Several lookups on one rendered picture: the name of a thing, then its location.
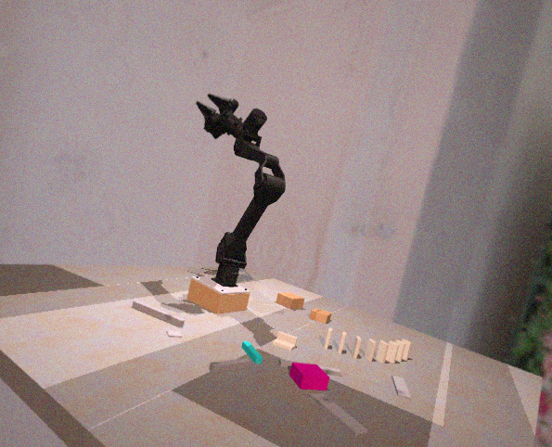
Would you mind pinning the magenta block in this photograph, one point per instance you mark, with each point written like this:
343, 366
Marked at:
309, 376

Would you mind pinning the cyan rectangular block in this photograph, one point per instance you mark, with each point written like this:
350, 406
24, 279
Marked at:
252, 352

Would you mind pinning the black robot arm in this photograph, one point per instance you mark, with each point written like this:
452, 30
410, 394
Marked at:
267, 190

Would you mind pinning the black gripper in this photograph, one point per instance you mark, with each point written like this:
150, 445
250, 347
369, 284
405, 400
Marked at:
226, 118

